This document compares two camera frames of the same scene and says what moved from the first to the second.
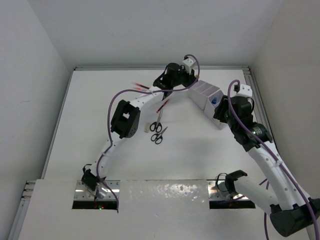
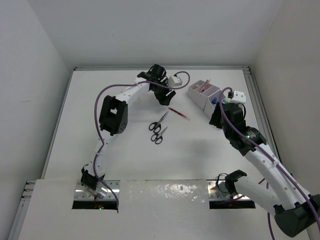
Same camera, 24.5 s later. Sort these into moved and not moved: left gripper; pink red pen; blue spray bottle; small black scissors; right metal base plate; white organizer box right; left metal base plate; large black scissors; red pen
Moved: left gripper; red pen; large black scissors; pink red pen
Not moved: right metal base plate; blue spray bottle; small black scissors; white organizer box right; left metal base plate
